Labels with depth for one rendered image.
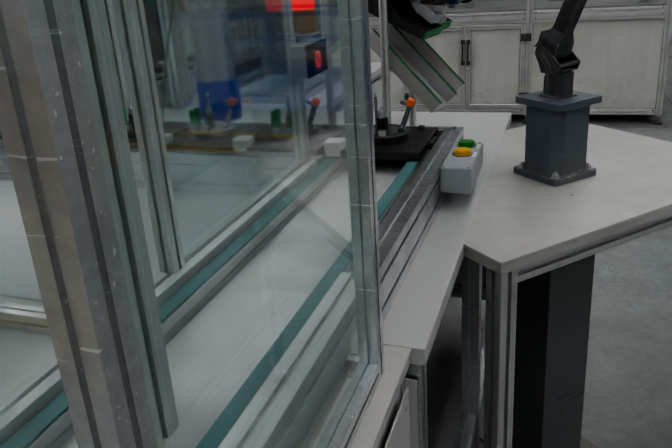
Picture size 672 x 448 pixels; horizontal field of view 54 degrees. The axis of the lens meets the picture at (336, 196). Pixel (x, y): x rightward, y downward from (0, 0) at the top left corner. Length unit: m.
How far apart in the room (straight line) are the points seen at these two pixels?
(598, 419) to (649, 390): 0.25
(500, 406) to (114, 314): 1.18
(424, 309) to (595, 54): 4.66
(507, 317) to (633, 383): 1.18
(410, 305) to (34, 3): 0.90
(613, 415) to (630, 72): 3.74
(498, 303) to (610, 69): 4.44
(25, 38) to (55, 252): 0.11
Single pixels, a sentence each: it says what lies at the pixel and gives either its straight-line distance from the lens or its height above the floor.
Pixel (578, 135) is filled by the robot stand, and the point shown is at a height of 0.97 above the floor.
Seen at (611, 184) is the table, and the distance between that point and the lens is 1.72.
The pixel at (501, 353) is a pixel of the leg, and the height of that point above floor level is 0.64.
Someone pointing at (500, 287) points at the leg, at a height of 0.79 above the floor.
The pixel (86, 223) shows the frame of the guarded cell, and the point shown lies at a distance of 0.36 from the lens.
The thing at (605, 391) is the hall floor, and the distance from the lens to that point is 2.46.
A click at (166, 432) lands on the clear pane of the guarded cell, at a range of 0.48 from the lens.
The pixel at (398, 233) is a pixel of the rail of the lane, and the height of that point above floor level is 0.96.
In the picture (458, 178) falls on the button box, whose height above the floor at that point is 0.94.
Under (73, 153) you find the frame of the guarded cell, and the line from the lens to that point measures 0.35.
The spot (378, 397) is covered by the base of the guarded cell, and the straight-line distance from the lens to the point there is 0.93.
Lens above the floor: 1.42
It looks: 20 degrees down
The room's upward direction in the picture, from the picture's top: 4 degrees counter-clockwise
